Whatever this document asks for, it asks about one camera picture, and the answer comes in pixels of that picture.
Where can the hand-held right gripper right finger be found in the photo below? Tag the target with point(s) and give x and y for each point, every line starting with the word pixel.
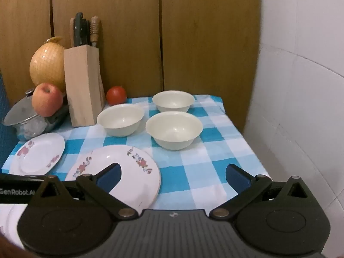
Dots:
pixel 237 178

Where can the white bowl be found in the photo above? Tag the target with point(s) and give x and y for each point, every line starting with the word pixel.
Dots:
pixel 119 121
pixel 173 131
pixel 173 100

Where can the blue mesh panel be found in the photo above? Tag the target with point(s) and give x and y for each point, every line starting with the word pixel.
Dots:
pixel 3 118

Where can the wooden knife block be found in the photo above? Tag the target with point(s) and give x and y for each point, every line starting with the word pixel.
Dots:
pixel 80 86

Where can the yellow pomelo in net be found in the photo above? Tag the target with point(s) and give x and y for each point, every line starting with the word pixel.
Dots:
pixel 47 64

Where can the red tomato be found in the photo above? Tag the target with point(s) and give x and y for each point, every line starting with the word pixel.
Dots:
pixel 116 95

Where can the small floral plate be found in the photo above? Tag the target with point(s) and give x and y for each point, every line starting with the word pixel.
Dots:
pixel 37 156

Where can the blue checkered tablecloth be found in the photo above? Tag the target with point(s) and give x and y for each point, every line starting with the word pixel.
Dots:
pixel 199 166

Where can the metal pot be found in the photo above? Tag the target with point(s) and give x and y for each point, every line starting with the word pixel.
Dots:
pixel 31 127

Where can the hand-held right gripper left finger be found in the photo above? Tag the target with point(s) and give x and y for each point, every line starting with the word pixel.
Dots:
pixel 108 178

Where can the red apple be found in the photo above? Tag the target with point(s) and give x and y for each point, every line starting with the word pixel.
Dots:
pixel 47 99

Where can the wooden cabinet door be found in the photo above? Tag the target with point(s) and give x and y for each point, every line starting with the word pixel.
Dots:
pixel 24 32
pixel 209 37
pixel 126 32

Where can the large floral plate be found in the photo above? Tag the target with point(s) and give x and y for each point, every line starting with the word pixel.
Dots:
pixel 134 177

